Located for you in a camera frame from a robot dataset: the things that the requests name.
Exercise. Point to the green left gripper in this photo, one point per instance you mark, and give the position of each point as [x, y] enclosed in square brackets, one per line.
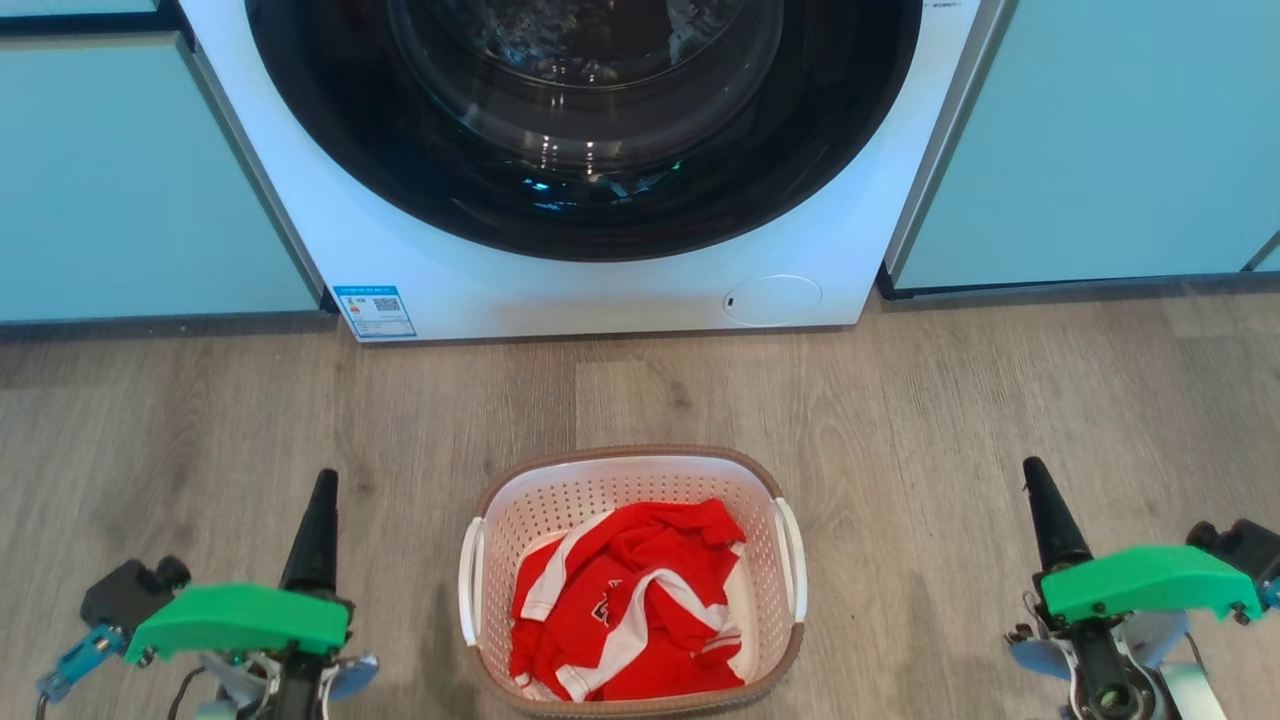
[240, 618]

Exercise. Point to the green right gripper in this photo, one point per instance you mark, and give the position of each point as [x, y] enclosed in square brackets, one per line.
[1150, 585]

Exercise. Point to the white perforated plastic laundry basket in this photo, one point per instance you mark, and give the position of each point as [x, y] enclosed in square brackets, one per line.
[560, 500]

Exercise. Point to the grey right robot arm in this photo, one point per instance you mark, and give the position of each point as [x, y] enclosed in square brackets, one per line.
[1110, 670]

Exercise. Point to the blue energy label sticker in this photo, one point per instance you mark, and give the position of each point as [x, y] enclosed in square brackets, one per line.
[375, 312]

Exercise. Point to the red and white garment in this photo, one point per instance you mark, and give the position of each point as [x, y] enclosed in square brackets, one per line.
[630, 600]

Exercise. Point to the round white filter cover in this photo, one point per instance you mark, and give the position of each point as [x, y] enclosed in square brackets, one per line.
[772, 300]

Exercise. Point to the white front-load washing machine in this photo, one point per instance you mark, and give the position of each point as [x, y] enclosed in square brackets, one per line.
[600, 295]

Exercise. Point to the black round washing machine door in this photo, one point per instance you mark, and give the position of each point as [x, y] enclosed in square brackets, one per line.
[400, 170]

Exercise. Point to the light teal cabinet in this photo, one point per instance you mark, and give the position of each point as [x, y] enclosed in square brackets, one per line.
[1100, 140]
[130, 180]

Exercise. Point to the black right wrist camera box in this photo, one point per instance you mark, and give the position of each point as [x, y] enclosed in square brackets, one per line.
[1245, 550]

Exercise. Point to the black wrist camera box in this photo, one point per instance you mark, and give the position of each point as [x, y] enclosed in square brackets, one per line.
[125, 595]
[1245, 550]

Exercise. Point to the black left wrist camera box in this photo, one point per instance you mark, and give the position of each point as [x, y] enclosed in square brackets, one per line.
[125, 595]

